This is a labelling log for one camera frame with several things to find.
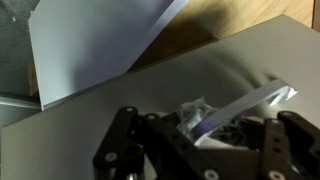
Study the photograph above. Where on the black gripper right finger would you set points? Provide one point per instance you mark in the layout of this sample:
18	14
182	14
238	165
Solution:
290	146

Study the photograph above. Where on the beige metal file cabinet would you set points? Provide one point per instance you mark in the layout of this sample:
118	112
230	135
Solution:
83	120

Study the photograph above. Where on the grey metal frame bar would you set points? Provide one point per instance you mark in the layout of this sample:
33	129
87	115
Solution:
16	101

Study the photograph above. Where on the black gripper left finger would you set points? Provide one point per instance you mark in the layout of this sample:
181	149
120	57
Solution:
160	146

